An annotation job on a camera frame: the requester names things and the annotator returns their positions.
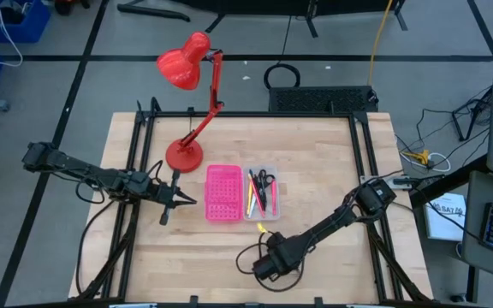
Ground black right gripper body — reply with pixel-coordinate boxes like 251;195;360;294
252;251;289;282

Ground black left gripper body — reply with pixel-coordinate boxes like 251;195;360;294
149;169;182;227

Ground pink pencil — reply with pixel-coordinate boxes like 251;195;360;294
250;175;267;219

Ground black handled scissors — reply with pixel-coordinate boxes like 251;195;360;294
248;169;276;218

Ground clear plastic supply box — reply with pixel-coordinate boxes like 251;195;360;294
242;164;281;222

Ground pink perforated plastic lid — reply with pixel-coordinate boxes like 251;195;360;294
205;163;244;222

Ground red desk lamp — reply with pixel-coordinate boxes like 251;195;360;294
156;30;225;173

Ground white booklet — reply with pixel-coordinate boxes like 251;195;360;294
424;192;468;243

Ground black floor bar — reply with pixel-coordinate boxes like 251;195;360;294
116;3;192;22

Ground black partition screen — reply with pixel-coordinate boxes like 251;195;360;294
173;0;410;39

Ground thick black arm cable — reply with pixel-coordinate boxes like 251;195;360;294
74;198;117;296

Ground black metal table frame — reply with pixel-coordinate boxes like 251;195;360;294
74;97;434;303

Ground coiled black floor cable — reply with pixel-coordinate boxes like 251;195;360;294
263;15;302;90

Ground white floor cable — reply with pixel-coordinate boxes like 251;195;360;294
425;151;452;173

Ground yellow hanging cable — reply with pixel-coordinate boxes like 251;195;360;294
368;0;395;86

